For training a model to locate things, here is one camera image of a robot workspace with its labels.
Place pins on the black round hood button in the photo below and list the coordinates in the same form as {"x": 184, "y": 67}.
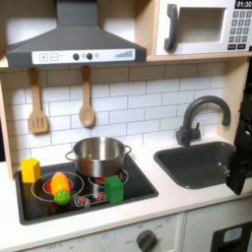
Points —
{"x": 89, "y": 56}
{"x": 75, "y": 56}

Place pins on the dark grey sink basin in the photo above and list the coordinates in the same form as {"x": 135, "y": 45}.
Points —
{"x": 197, "y": 167}

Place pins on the dark grey tap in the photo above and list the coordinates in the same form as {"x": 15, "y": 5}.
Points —
{"x": 189, "y": 121}

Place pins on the black toy stove top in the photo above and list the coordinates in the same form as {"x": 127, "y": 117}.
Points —
{"x": 138, "y": 188}

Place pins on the grey oven knob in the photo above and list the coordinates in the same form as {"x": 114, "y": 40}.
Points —
{"x": 146, "y": 241}

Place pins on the green block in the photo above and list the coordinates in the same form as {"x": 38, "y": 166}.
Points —
{"x": 114, "y": 190}

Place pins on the white toy microwave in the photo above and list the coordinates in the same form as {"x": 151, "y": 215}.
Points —
{"x": 200, "y": 46}

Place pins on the steel pot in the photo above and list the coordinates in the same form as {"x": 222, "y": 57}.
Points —
{"x": 98, "y": 160}

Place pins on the wooden spoon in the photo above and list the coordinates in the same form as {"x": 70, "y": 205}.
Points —
{"x": 86, "y": 114}

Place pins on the orange toy vegetable green top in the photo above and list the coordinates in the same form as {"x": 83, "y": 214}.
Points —
{"x": 60, "y": 183}

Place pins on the slotted wooden spatula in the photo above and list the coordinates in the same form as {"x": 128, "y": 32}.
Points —
{"x": 37, "y": 121}

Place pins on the yellow block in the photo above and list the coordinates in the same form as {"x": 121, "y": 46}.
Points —
{"x": 30, "y": 170}

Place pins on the grey range hood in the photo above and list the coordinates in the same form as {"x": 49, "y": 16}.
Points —
{"x": 75, "y": 39}

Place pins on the wooden toy kitchen frame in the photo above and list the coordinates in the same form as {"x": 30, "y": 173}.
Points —
{"x": 236, "y": 85}

